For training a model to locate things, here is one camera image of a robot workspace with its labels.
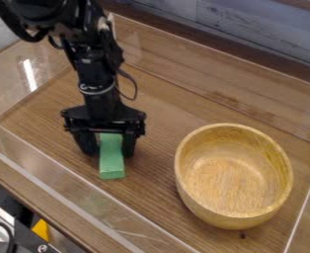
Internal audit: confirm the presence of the brown wooden bowl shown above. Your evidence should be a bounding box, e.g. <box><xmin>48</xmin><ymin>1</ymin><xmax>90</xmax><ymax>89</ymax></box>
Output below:
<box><xmin>174</xmin><ymin>123</ymin><xmax>294</xmax><ymax>230</ymax></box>

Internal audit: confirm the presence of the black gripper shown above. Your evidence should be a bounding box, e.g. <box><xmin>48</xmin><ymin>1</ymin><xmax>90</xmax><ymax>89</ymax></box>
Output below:
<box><xmin>60</xmin><ymin>85</ymin><xmax>147</xmax><ymax>158</ymax></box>

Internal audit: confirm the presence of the green rectangular block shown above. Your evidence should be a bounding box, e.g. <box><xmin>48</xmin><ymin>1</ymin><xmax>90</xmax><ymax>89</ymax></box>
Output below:
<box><xmin>99</xmin><ymin>133</ymin><xmax>126</xmax><ymax>180</ymax></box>

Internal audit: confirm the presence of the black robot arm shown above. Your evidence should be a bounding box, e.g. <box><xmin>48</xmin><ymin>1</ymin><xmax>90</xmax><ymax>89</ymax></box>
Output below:
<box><xmin>0</xmin><ymin>0</ymin><xmax>147</xmax><ymax>158</ymax></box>

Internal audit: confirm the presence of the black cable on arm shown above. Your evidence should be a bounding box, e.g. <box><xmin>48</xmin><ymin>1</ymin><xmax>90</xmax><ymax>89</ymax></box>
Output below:
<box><xmin>115</xmin><ymin>67</ymin><xmax>141</xmax><ymax>102</ymax></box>

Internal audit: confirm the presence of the black cable lower left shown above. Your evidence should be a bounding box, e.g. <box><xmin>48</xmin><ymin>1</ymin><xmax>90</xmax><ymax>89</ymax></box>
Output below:
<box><xmin>0</xmin><ymin>219</ymin><xmax>18</xmax><ymax>253</ymax></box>

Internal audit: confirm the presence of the clear acrylic front wall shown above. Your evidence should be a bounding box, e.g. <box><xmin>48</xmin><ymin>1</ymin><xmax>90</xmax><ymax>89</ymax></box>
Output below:
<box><xmin>0</xmin><ymin>126</ymin><xmax>199</xmax><ymax>253</ymax></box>

